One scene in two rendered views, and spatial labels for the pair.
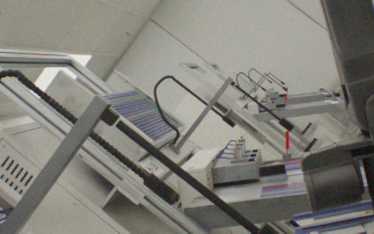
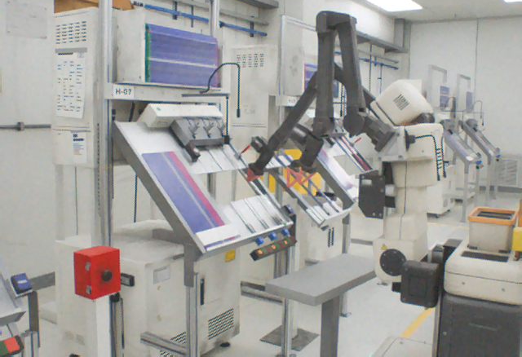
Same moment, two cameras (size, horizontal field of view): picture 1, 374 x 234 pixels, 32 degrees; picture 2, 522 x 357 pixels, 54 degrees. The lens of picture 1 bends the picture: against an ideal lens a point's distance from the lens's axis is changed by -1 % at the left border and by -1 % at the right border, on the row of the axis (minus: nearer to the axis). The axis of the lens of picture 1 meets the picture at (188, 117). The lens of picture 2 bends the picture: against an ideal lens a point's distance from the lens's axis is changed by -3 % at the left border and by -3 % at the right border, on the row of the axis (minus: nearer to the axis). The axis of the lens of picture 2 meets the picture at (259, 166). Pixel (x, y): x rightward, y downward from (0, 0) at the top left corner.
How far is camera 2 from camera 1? 189 cm
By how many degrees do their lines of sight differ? 27
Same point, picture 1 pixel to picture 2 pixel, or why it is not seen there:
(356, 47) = (280, 130)
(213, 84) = (434, 88)
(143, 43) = (459, 27)
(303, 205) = not seen: hidden behind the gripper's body
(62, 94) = (296, 53)
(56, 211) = (258, 81)
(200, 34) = (489, 55)
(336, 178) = (257, 144)
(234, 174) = not seen: hidden behind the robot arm
